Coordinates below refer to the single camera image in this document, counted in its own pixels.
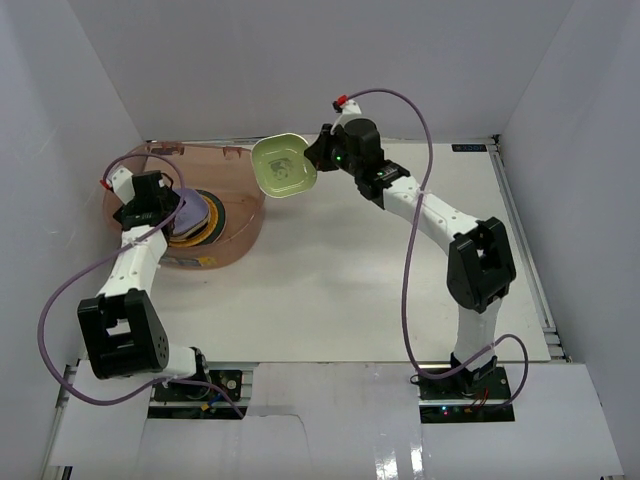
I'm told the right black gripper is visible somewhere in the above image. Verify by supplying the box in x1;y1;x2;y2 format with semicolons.
304;125;362;179

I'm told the green square dish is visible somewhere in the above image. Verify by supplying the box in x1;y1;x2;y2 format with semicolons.
251;133;317;199

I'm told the purple square dish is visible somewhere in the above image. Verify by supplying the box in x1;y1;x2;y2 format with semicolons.
172;189;209;238

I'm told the yellow square dish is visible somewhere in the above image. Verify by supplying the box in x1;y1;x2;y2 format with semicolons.
168;222;212;248

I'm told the woven bamboo round tray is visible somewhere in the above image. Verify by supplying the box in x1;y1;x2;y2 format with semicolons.
169;189;226;249

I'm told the dark blue round plate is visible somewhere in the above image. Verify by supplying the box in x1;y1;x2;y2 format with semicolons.
198;190;227;245

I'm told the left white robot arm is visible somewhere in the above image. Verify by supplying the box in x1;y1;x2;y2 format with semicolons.
77;168;212;399

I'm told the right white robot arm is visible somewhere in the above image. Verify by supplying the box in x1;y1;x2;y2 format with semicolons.
304;117;516;399

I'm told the pink translucent plastic bin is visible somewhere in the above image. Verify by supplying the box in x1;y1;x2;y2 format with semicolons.
108;142;265;270

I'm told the dark blue label sticker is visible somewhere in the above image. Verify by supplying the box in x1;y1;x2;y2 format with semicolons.
451;144;487;153

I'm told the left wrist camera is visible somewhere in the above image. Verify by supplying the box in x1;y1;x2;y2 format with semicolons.
100;167;135;204

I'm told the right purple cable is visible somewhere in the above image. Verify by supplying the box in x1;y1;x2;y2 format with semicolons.
347;88;530;416

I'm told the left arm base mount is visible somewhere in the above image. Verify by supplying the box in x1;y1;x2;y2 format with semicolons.
147;369;248;420

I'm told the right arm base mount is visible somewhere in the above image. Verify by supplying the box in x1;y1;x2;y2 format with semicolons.
409;366;516;425

